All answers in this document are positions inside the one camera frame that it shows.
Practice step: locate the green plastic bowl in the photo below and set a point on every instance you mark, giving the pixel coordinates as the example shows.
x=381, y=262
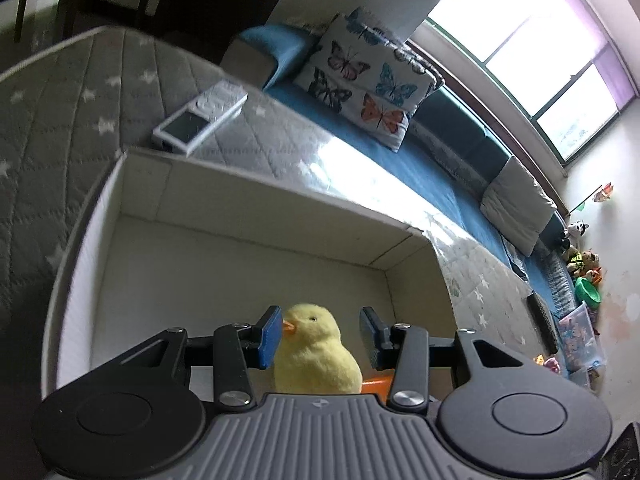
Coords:
x=587, y=293

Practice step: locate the yellow plush chick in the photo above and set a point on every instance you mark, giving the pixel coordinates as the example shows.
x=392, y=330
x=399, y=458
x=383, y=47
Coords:
x=311, y=358

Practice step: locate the grey quilted star cover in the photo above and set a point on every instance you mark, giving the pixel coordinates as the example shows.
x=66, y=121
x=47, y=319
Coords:
x=69, y=111

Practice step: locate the white remote control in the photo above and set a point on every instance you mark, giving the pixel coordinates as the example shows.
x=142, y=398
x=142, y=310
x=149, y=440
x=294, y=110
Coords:
x=191, y=125

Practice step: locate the window with green frame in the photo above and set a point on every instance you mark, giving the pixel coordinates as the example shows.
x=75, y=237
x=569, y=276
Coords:
x=552, y=60

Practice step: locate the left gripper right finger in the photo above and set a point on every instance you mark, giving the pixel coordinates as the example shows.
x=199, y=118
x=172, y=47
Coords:
x=409, y=352

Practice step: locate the white folded cushion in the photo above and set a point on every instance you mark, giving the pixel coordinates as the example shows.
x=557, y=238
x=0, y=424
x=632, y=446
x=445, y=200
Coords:
x=517, y=206

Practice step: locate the open cardboard box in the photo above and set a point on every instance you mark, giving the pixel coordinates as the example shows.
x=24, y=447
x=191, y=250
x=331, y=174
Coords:
x=163, y=241

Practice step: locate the blue sofa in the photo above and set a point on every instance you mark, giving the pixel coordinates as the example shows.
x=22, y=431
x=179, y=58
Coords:
x=449, y=156

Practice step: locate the butterfly print pillow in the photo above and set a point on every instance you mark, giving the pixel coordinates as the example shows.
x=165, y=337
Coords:
x=368, y=79

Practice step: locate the pile of plush toys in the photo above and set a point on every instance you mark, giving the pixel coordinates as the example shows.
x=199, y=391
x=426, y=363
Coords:
x=580, y=263

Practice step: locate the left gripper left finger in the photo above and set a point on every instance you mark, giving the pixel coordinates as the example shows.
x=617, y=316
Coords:
x=232, y=351

